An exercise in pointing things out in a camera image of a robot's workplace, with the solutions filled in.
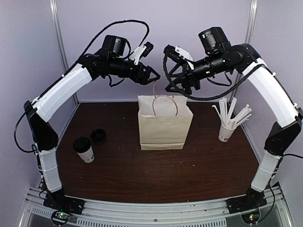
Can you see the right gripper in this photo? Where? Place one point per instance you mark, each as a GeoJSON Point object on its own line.
{"type": "Point", "coordinates": [187, 72]}

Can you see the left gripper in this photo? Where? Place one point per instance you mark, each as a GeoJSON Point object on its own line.
{"type": "Point", "coordinates": [143, 80]}

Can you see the white paper bag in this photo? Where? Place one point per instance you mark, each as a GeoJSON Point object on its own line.
{"type": "Point", "coordinates": [164, 121]}

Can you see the white paper cup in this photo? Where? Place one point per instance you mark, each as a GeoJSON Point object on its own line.
{"type": "Point", "coordinates": [88, 156]}

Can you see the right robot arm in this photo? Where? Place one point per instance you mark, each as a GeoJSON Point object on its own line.
{"type": "Point", "coordinates": [222, 56]}

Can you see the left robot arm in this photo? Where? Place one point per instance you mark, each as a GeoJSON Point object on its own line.
{"type": "Point", "coordinates": [107, 61]}

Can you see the white wrapped stirrers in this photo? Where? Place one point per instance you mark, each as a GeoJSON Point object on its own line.
{"type": "Point", "coordinates": [226, 114]}

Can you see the cup holding stirrers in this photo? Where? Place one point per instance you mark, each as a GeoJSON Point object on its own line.
{"type": "Point", "coordinates": [225, 133]}

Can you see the black cup lid stack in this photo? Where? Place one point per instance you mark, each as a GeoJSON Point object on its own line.
{"type": "Point", "coordinates": [98, 135]}

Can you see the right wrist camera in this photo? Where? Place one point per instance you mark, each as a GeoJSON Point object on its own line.
{"type": "Point", "coordinates": [176, 53]}

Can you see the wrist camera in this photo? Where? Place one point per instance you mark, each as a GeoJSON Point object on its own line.
{"type": "Point", "coordinates": [141, 51]}
{"type": "Point", "coordinates": [176, 53]}

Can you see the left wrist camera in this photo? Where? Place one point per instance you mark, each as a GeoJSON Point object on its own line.
{"type": "Point", "coordinates": [141, 51]}

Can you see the right aluminium frame post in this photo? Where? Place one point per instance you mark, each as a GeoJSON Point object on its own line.
{"type": "Point", "coordinates": [251, 21]}

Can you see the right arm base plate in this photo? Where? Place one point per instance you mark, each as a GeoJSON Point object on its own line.
{"type": "Point", "coordinates": [248, 208]}

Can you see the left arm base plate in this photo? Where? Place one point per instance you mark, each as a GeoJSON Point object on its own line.
{"type": "Point", "coordinates": [64, 212]}

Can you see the front aluminium rail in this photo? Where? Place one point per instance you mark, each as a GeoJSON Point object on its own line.
{"type": "Point", "coordinates": [211, 213]}

